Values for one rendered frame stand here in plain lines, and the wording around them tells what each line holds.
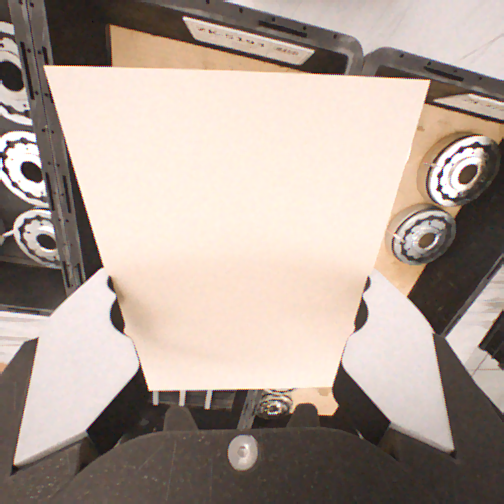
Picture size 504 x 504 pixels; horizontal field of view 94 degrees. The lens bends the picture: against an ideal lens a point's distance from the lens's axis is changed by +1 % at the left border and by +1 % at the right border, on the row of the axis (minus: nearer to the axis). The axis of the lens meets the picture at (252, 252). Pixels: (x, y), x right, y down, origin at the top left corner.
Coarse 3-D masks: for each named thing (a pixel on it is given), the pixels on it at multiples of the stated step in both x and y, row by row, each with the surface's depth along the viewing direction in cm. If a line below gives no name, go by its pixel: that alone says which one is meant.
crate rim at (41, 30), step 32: (32, 0) 20; (160, 0) 20; (192, 0) 20; (224, 0) 20; (32, 32) 21; (256, 32) 22; (288, 32) 22; (320, 32) 21; (352, 64) 23; (64, 160) 26; (64, 192) 27
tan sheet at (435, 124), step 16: (432, 112) 34; (448, 112) 34; (416, 128) 35; (432, 128) 35; (448, 128) 35; (464, 128) 35; (480, 128) 35; (496, 128) 35; (416, 144) 36; (432, 144) 36; (416, 160) 37; (416, 176) 38; (400, 192) 39; (416, 192) 39; (400, 208) 40; (448, 208) 41; (384, 240) 43; (384, 256) 45; (384, 272) 46; (400, 272) 47; (416, 272) 47; (400, 288) 49
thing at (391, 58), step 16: (384, 48) 22; (368, 64) 23; (384, 64) 23; (400, 64) 23; (416, 64) 23; (432, 64) 23; (448, 64) 23; (432, 80) 24; (448, 80) 24; (464, 80) 24; (480, 80) 24; (496, 80) 24; (496, 96) 24; (496, 256) 34; (496, 272) 35; (480, 288) 36; (464, 304) 38; (448, 320) 40
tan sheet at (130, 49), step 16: (112, 32) 28; (128, 32) 28; (112, 48) 29; (128, 48) 29; (144, 48) 29; (160, 48) 29; (176, 48) 29; (192, 48) 29; (208, 48) 29; (112, 64) 30; (128, 64) 30; (144, 64) 30; (160, 64) 30; (176, 64) 30; (192, 64) 30; (208, 64) 30; (224, 64) 30; (240, 64) 30; (256, 64) 30; (272, 64) 30
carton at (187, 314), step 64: (64, 128) 8; (128, 128) 8; (192, 128) 8; (256, 128) 8; (320, 128) 8; (384, 128) 8; (128, 192) 9; (192, 192) 9; (256, 192) 9; (320, 192) 9; (384, 192) 9; (128, 256) 10; (192, 256) 10; (256, 256) 10; (320, 256) 11; (128, 320) 12; (192, 320) 12; (256, 320) 12; (320, 320) 12; (192, 384) 15; (256, 384) 15; (320, 384) 15
